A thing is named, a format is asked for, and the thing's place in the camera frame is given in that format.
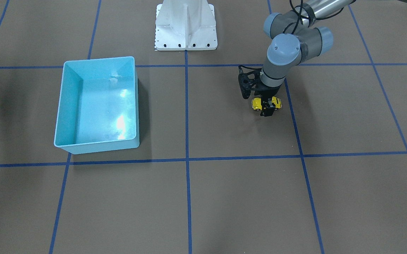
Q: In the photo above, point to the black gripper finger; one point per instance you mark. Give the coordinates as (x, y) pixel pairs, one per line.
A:
(268, 108)

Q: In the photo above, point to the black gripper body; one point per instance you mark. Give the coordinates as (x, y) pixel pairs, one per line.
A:
(266, 93)

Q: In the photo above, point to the yellow beetle toy car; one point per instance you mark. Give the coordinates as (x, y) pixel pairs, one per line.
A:
(258, 105)

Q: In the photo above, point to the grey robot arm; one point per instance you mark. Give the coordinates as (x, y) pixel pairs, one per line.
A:
(294, 41)

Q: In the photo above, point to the light blue plastic bin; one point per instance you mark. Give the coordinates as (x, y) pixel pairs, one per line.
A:
(98, 107)

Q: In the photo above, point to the white metal mount base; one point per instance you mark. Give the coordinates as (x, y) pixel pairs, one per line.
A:
(185, 25)

